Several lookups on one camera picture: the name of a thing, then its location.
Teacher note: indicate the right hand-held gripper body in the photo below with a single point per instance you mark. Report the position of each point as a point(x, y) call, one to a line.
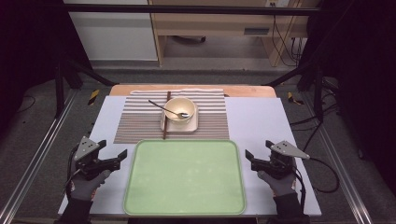
point(280, 163)

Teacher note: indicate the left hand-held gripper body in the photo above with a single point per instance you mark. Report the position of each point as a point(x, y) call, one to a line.
point(88, 155)

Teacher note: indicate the brown wooden chopstick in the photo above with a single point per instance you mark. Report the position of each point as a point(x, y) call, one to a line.
point(168, 102)
point(166, 124)

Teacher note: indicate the metal spoon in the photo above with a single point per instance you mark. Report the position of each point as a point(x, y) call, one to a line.
point(165, 109)

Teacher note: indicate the green tray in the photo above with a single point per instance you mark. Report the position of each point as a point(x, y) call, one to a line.
point(186, 177)

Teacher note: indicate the cream bowl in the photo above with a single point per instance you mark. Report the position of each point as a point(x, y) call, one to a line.
point(179, 105)

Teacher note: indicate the person's right hand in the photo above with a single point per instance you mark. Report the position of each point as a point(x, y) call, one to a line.
point(280, 186)

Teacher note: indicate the person's left hand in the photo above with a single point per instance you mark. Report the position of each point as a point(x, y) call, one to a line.
point(85, 188)

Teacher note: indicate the striped placemat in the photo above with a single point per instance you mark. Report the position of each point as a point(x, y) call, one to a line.
point(140, 124)

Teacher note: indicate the yellow black tape strip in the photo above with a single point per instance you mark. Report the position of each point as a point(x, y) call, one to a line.
point(292, 98)
point(93, 97)

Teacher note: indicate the wooden table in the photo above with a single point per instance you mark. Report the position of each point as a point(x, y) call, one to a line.
point(249, 90)

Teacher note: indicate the black metal stand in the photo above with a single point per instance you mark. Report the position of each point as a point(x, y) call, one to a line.
point(59, 87)
point(318, 93)

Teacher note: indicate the cream square plate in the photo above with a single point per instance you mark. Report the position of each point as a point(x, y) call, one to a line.
point(190, 127)

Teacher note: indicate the white cabinet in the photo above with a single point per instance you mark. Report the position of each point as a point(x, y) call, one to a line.
point(115, 37)

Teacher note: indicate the black curtain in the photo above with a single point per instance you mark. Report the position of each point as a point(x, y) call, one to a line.
point(28, 46)
point(361, 62)

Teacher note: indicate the wooden desk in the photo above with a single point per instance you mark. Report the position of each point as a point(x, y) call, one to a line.
point(218, 25)

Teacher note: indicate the aluminium floor rail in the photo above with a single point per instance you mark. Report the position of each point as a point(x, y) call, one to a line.
point(34, 168)
point(342, 174)

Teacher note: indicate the black frame crossbar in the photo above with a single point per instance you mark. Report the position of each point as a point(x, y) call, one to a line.
point(186, 9)

